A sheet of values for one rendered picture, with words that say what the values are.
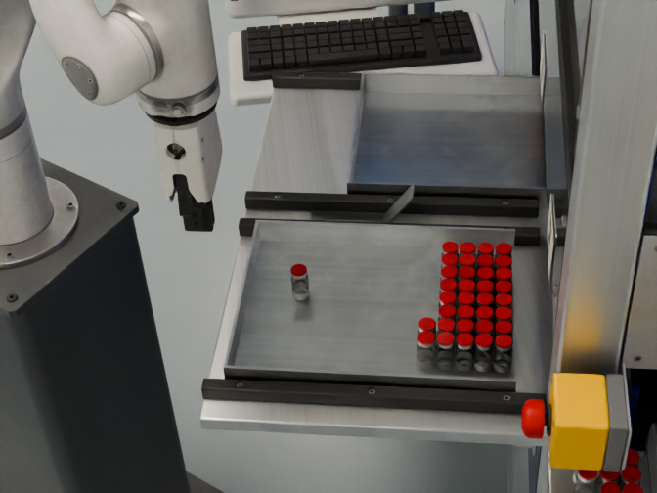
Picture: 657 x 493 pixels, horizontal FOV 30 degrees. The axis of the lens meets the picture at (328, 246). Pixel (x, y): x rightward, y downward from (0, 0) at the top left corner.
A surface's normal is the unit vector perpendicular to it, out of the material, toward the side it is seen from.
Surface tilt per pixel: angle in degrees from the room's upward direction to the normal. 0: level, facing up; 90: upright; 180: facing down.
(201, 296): 0
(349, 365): 0
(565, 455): 90
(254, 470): 0
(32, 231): 90
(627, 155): 90
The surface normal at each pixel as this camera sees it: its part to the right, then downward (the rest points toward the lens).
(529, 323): -0.04, -0.73
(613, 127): -0.10, 0.68
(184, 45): 0.68, 0.47
